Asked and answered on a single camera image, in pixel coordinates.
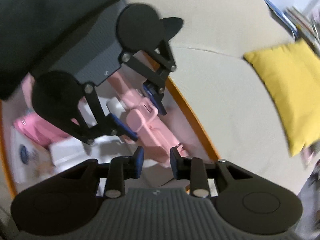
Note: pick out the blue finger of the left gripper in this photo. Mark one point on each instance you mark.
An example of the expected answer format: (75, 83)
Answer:
(114, 126)
(155, 96)

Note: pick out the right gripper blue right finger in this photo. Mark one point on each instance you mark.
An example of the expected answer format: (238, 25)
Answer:
(180, 166)

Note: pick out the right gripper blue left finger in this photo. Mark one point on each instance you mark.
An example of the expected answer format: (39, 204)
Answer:
(136, 163)

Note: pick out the pink selfie stick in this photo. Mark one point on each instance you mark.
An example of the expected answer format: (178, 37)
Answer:
(141, 116)

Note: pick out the white power bank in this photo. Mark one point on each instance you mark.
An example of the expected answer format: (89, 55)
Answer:
(72, 151)

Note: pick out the pink card holder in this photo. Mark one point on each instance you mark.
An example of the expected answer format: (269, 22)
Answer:
(39, 130)

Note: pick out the beige sofa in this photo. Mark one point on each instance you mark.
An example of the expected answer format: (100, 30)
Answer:
(224, 91)

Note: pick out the orange cardboard box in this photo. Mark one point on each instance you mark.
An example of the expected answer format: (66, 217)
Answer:
(176, 94)

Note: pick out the yellow cushion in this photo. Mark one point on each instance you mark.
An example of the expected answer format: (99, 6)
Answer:
(290, 73)

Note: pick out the stack of books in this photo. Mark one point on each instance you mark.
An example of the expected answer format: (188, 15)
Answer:
(298, 25)

